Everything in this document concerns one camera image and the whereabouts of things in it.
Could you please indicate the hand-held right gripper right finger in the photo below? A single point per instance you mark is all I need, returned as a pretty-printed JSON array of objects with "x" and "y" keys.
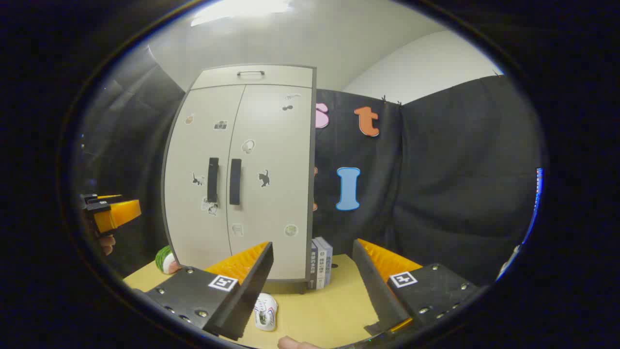
[{"x": 378, "y": 291}]

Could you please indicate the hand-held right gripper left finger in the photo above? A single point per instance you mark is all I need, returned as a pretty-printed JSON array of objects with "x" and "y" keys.
[{"x": 249, "y": 291}]

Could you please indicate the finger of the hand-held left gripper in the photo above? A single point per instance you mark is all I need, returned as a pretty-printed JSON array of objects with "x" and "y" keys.
[
  {"x": 121, "y": 214},
  {"x": 97, "y": 198}
]

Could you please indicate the white canvas shoe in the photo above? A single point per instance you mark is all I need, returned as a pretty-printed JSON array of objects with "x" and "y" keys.
[{"x": 265, "y": 310}]

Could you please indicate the grey shoe cabinet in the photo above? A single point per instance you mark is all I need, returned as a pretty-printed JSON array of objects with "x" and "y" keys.
[{"x": 271, "y": 242}]

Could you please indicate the camera sticker cabinet door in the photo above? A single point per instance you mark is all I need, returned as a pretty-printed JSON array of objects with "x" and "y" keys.
[{"x": 193, "y": 232}]

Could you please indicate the black cat sticker cabinet door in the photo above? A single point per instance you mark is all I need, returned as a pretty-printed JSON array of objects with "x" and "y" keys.
[{"x": 276, "y": 145}]

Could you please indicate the grey cabinet drawer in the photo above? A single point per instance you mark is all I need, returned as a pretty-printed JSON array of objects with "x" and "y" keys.
[{"x": 290, "y": 77}]

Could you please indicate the watermelon slice toy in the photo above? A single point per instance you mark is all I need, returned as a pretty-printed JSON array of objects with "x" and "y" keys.
[{"x": 165, "y": 261}]

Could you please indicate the dark grey book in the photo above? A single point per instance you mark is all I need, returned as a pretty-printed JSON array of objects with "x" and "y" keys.
[{"x": 313, "y": 266}]

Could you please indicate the white plastic object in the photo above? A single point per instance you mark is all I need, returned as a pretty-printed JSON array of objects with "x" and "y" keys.
[{"x": 509, "y": 261}]

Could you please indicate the black backdrop cloth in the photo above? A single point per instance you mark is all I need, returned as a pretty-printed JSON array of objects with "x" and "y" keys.
[{"x": 460, "y": 169}]

